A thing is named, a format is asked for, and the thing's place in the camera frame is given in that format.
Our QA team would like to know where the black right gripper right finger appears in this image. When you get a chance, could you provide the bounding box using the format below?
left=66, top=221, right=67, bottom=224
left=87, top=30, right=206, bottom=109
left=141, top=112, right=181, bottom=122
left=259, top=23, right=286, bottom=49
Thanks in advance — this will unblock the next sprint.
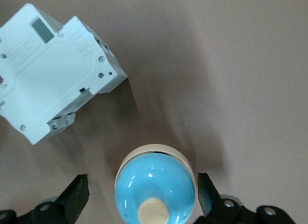
left=197, top=172, right=295, bottom=224

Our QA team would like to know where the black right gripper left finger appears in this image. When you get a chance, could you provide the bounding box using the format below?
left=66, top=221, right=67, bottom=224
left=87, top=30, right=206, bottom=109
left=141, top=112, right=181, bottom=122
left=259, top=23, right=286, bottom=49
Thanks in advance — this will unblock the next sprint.
left=0, top=173, right=90, bottom=224

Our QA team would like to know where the brown table cover mat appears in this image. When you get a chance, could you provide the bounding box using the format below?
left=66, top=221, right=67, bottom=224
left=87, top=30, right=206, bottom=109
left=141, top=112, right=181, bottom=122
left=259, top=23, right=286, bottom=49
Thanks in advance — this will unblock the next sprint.
left=0, top=0, right=308, bottom=224

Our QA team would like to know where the white circuit breaker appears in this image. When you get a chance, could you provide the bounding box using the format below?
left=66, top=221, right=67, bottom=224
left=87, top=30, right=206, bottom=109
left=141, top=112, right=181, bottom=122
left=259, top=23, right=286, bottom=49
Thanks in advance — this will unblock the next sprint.
left=0, top=2, right=128, bottom=145

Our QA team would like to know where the blue bell with cream button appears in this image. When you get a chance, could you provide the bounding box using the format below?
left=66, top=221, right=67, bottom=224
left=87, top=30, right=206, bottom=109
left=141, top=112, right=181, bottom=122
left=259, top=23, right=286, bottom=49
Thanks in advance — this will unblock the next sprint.
left=115, top=143, right=196, bottom=224

